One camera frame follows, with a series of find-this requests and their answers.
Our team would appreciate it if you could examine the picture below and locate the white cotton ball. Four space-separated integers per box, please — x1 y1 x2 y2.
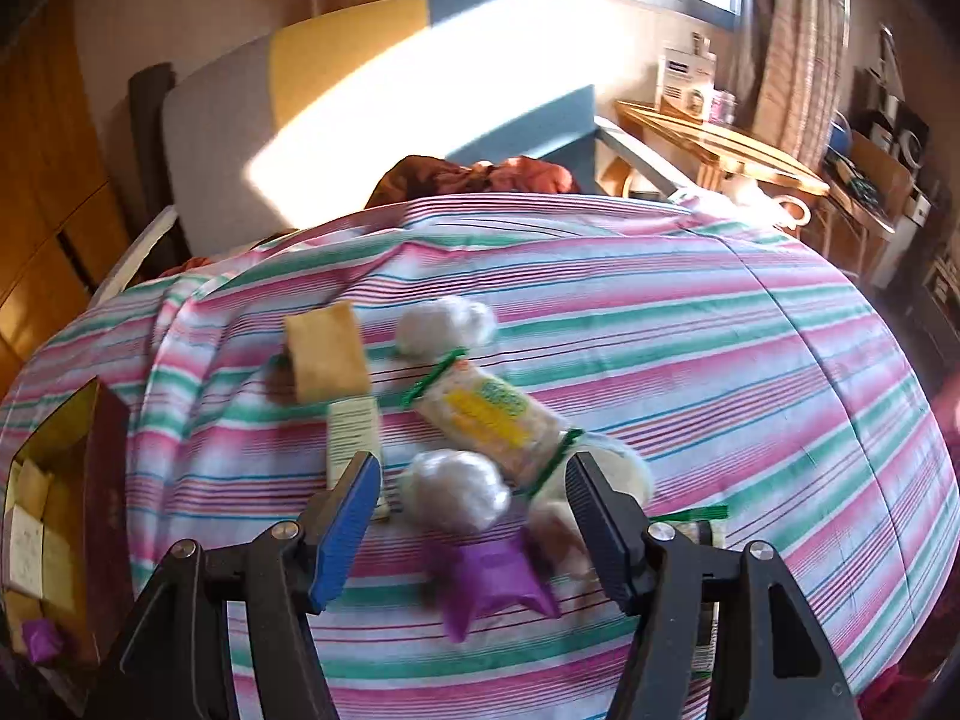
397 449 511 535
395 296 498 359

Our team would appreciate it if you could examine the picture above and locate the tan sponge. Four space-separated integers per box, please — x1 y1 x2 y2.
283 301 371 405

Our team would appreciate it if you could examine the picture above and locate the yellow green snack packet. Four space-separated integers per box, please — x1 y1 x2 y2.
404 348 584 496

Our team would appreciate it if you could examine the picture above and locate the pale yellow sponge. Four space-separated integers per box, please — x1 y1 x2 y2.
13 460 52 520

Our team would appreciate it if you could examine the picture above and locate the striped pink green bedsheet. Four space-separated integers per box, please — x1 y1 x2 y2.
2 195 958 691

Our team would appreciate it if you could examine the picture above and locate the gold metal tin box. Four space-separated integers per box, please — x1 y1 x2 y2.
2 377 133 681

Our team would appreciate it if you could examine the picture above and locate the small purple packet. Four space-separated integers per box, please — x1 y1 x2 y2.
21 617 64 667

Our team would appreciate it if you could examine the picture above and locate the white foam strip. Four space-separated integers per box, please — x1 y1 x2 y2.
88 205 179 309

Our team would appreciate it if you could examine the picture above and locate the brown orange cloth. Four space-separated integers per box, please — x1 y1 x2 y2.
366 154 581 208

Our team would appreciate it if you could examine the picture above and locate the wooden side table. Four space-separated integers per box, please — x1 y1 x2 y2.
615 101 830 197

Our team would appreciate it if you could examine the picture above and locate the wooden wardrobe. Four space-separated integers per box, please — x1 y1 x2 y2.
0 0 130 388

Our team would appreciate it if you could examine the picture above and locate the white product box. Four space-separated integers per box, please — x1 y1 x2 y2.
656 49 716 122

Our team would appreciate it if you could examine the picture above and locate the black rolled mat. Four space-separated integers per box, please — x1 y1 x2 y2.
127 60 182 242

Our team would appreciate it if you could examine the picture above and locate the pink curtain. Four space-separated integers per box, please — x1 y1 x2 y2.
742 0 850 167

